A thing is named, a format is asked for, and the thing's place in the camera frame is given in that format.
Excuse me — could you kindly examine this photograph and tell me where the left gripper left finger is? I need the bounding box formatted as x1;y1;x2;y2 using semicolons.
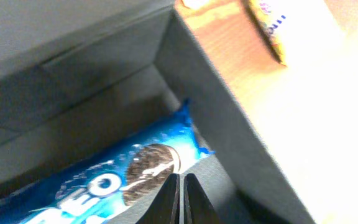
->
136;174;180;224

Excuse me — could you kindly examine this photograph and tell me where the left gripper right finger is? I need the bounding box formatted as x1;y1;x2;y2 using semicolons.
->
183;174;221;224

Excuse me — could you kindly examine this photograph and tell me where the blue Oreo cookie pack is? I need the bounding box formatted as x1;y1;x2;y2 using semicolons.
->
0;101;213;223

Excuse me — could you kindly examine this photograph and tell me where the dark green box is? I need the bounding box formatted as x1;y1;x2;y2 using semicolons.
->
0;0;313;223

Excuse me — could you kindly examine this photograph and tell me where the yellow snack packet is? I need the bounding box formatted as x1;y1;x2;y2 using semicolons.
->
247;0;288;65

